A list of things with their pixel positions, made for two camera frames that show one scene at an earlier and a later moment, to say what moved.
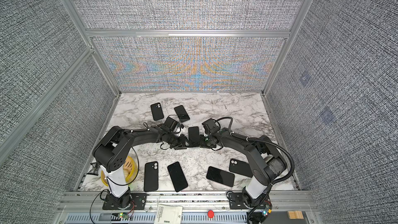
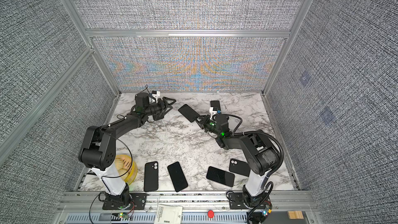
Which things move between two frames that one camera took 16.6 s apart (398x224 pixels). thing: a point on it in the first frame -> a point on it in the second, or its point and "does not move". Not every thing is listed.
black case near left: [151, 183] does not move
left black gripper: [182, 143] -> [165, 105]
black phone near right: [221, 176] does not move
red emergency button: [210, 213] does not move
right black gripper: [201, 144] -> [207, 120]
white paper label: [168, 214] does not move
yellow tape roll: [130, 169] does not move
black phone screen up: [194, 136] -> [216, 105]
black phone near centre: [177, 176] does not move
